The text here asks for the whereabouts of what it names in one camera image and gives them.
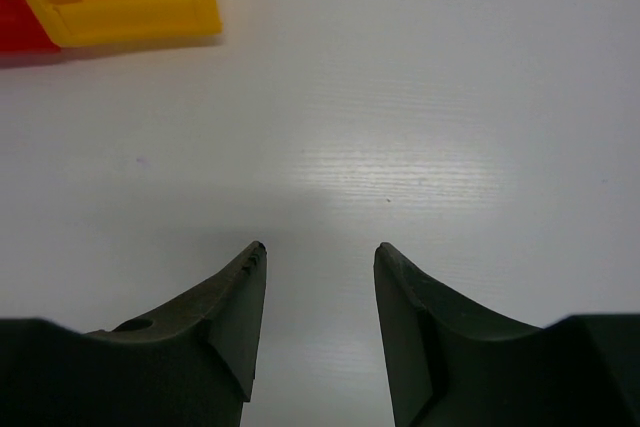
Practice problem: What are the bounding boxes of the red plastic bin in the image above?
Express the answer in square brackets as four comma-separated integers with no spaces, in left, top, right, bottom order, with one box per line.
[0,0,60,54]

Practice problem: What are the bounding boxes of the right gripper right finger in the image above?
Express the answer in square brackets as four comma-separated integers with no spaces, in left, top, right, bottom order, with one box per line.
[374,243,639,426]

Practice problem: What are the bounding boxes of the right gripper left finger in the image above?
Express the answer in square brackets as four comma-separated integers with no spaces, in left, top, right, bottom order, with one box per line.
[1,242,267,426]

